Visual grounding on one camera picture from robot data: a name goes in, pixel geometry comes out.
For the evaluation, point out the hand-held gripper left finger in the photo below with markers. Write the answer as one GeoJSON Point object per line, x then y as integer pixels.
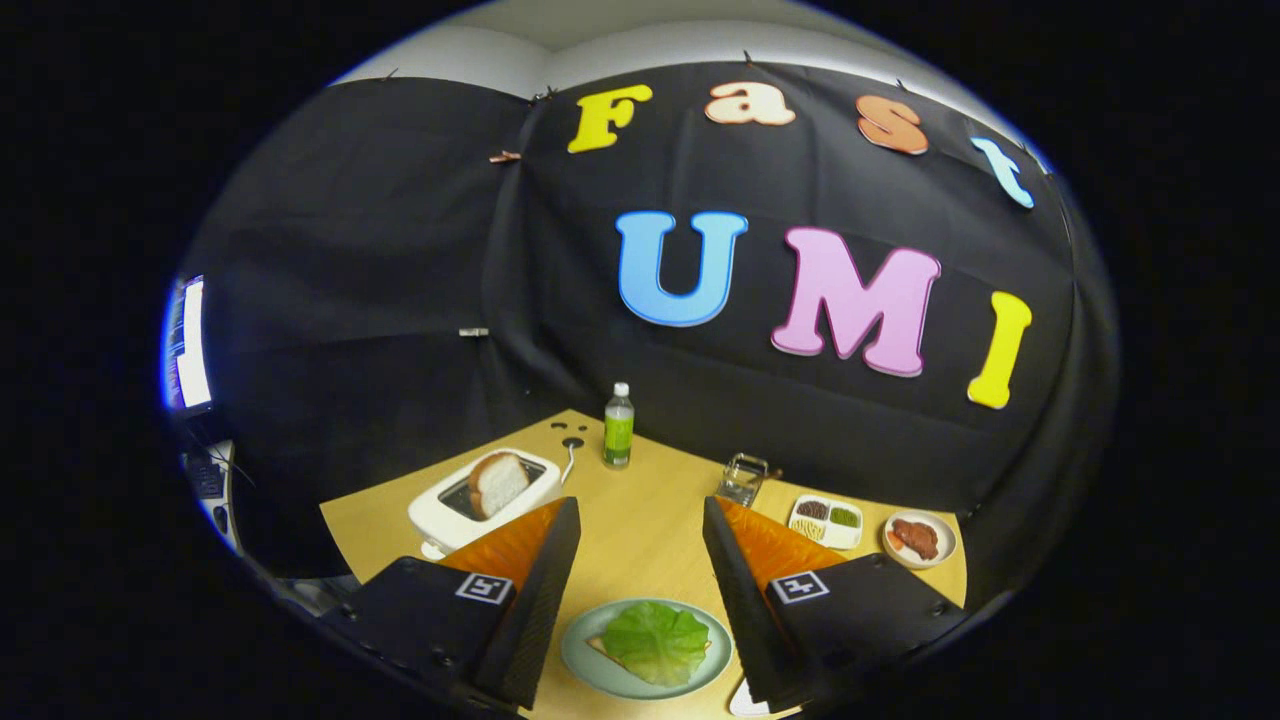
{"type": "Point", "coordinates": [540, 600]}

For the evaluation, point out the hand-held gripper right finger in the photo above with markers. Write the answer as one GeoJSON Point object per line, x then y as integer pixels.
{"type": "Point", "coordinates": [735, 600]}

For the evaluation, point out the green lettuce leaf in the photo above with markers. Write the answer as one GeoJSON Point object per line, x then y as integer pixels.
{"type": "Point", "coordinates": [655, 640]}

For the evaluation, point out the white bread slice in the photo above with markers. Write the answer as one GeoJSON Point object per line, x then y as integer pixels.
{"type": "Point", "coordinates": [498, 484]}

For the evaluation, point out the lettuce-covered bread slice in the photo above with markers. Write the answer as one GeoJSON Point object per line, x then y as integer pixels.
{"type": "Point", "coordinates": [598, 645]}

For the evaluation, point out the round green plate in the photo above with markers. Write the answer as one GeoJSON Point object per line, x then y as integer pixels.
{"type": "Point", "coordinates": [590, 665]}

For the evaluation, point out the white square plate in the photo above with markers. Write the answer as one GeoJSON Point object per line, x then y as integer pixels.
{"type": "Point", "coordinates": [745, 702]}

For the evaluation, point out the white divided condiment dish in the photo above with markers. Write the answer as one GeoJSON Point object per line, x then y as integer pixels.
{"type": "Point", "coordinates": [840, 535]}

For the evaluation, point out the cream white toaster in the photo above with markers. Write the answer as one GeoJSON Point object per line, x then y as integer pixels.
{"type": "Point", "coordinates": [440, 520]}

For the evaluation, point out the green label drink bottle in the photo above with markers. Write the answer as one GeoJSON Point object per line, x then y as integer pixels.
{"type": "Point", "coordinates": [618, 435]}

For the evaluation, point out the red meat slices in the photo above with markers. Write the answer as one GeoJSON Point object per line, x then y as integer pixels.
{"type": "Point", "coordinates": [916, 538]}

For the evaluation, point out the round white meat plate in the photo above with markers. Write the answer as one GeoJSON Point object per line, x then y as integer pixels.
{"type": "Point", "coordinates": [947, 540]}

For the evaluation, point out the black keyboard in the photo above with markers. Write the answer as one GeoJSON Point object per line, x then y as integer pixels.
{"type": "Point", "coordinates": [205, 478]}

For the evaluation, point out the black backdrop cloth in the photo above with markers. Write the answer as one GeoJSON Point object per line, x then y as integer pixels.
{"type": "Point", "coordinates": [380, 250]}

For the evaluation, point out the computer monitor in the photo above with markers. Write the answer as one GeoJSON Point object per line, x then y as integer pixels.
{"type": "Point", "coordinates": [190, 350]}

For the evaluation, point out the pink cloth clip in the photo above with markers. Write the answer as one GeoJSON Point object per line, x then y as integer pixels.
{"type": "Point", "coordinates": [505, 157]}

